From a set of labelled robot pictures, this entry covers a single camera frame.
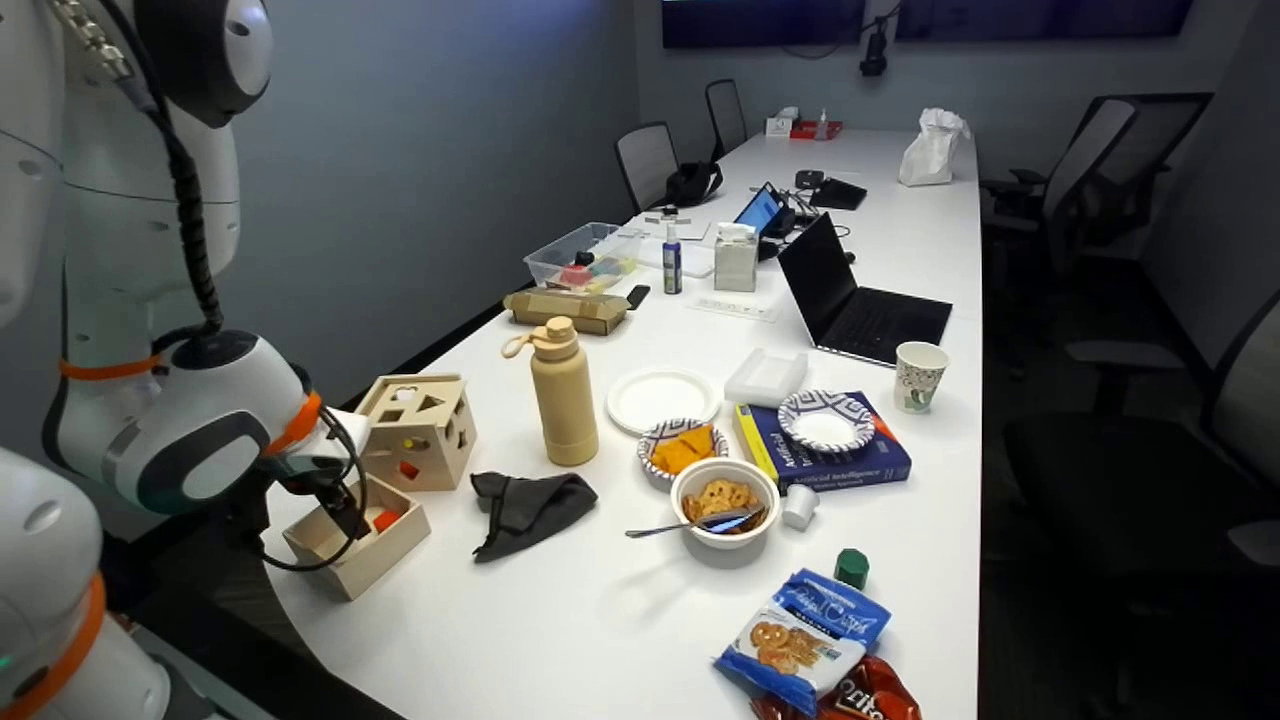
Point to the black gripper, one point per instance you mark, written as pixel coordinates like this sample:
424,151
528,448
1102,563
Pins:
319,476

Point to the orange wooden cube block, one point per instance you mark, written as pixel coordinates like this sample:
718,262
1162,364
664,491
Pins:
385,516

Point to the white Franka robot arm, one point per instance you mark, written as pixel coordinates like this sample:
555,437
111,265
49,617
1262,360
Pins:
135,265

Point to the red-orange wooden block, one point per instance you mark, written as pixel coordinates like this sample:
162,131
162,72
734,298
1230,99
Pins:
410,470

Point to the wooden shape sorter cube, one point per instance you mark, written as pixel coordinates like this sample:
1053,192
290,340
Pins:
424,424

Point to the long tan cardboard box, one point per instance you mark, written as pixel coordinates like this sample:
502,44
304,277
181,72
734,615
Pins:
564,310

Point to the white carton box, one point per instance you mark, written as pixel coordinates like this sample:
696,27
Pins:
734,259

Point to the small white box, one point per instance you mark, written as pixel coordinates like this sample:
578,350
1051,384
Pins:
783,127

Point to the small red box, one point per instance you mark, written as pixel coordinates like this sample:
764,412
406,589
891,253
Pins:
814,131

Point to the dark grey cloth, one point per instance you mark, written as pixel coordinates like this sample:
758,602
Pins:
524,511

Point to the tan water bottle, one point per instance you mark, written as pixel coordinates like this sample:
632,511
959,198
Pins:
564,400

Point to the metal spoon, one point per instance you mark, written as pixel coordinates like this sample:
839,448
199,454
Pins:
663,531

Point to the white round plate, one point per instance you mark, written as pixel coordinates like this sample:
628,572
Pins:
663,400

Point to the patterned bowl with orange chips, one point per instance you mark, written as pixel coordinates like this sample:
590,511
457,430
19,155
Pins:
681,448

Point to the clear plastic container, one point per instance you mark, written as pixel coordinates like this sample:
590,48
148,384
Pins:
578,253

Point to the black phone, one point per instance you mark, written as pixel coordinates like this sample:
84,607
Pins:
638,298

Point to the white bowl with cereal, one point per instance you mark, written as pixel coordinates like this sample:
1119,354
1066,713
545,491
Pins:
725,507

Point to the small spray bottle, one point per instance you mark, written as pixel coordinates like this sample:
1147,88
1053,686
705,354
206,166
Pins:
675,265

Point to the white foam container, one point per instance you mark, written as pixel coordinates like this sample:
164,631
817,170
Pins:
764,377

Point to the small white cup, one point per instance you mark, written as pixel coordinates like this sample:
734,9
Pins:
798,507

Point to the grey office chair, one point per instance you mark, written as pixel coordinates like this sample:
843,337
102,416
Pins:
1104,162
725,112
1240,400
645,162

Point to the blue snack bag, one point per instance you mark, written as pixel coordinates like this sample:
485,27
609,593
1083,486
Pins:
802,641

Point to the black bag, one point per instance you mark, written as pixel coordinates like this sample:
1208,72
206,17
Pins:
694,182

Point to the patterned paper plate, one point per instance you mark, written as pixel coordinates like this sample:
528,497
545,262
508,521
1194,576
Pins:
824,424

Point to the blue book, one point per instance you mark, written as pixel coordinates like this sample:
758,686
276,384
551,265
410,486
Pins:
843,464

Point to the small green cap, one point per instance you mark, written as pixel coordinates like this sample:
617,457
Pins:
854,571

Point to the tablet with blue screen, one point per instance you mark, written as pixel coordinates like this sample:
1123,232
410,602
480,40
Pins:
762,210

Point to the black laptop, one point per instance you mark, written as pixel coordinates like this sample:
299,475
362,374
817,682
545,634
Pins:
854,312

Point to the red chip bag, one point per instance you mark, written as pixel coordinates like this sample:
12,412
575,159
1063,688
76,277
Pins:
874,693

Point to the black pouch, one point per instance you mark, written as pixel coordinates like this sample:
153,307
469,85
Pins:
839,192

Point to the white paper cup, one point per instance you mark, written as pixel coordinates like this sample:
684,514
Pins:
921,377

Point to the white plastic bag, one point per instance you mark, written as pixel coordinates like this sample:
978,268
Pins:
932,151

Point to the wall display screen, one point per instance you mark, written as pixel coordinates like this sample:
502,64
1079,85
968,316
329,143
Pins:
1042,17
762,21

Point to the black conference camera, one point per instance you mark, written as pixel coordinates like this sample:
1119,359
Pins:
877,44

